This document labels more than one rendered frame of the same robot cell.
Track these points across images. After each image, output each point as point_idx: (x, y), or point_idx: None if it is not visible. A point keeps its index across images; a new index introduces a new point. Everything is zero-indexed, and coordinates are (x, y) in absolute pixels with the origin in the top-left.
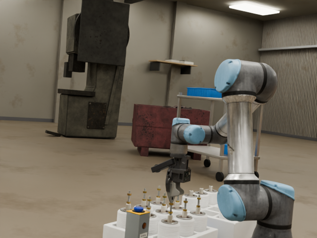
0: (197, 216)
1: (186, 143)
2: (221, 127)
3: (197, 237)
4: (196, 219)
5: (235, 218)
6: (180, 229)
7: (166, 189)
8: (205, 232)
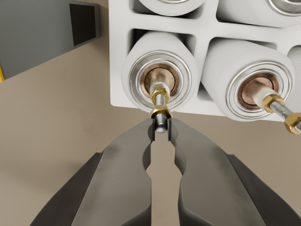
0: None
1: None
2: None
3: (221, 115)
4: (298, 104)
5: None
6: (207, 85)
7: (83, 168)
8: (278, 115)
